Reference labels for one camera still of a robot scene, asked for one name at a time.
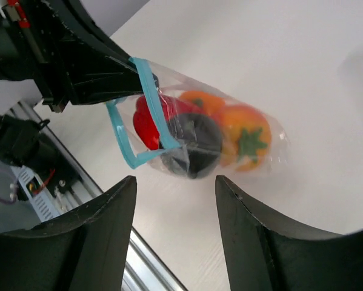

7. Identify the red fake pepper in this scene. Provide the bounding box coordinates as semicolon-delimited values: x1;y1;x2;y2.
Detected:
133;95;203;150

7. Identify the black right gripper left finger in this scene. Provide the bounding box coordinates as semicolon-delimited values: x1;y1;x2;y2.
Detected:
0;176;137;291

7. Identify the black fake food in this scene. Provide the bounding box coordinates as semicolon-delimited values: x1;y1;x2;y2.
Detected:
160;113;223;179

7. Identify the orange fake fruit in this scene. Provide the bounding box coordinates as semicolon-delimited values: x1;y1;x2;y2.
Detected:
179;90;225;116

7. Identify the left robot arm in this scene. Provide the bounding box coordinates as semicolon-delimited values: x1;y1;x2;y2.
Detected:
0;1;142;220

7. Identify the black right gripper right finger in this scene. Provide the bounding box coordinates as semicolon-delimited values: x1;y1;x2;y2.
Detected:
215;175;363;290

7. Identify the clear zip top bag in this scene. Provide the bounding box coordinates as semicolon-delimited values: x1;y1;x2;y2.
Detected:
106;58;289;179

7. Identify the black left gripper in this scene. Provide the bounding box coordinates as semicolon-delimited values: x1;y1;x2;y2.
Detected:
0;1;142;112

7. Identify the yellow fake bell pepper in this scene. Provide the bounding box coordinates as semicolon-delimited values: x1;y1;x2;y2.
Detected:
212;105;272;172

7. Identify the white slotted cable duct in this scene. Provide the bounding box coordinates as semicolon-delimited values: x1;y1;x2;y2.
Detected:
10;166;61;222

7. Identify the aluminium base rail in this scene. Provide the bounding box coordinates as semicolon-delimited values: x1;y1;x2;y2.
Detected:
17;101;188;291

